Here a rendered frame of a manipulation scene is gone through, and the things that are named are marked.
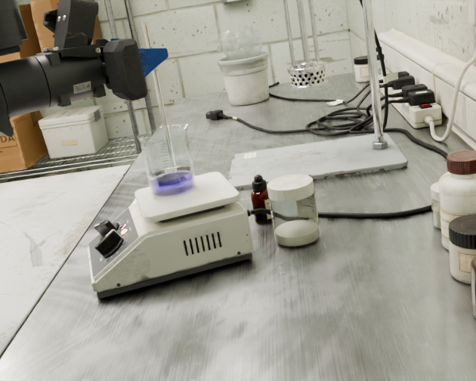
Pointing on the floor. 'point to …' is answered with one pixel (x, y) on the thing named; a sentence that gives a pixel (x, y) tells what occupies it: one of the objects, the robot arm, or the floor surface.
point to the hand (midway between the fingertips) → (140, 58)
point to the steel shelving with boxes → (75, 138)
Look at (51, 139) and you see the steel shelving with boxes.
